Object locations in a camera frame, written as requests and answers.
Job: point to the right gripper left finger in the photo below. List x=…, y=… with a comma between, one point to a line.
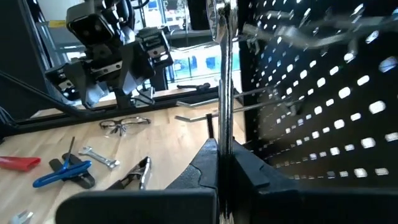
x=186, y=205

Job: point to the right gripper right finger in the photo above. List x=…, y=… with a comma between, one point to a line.
x=280, y=205

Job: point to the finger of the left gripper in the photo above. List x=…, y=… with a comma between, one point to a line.
x=90, y=90
x=136, y=68

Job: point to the silver combination wrench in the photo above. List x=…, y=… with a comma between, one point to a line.
x=225, y=93
x=99, y=157

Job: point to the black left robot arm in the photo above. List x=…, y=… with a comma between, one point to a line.
x=122, y=98

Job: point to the black perforated peg board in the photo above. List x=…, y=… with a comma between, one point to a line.
x=326, y=124

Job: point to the clear safety glasses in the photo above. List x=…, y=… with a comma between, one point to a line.
x=124, y=123

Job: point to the thin black metal rod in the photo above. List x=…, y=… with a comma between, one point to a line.
x=71, y=147

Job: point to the long double prong hook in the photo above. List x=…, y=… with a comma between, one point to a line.
x=202, y=101

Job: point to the black aluminium table frame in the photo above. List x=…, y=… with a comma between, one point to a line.
x=99, y=111

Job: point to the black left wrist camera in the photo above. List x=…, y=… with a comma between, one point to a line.
x=90, y=28

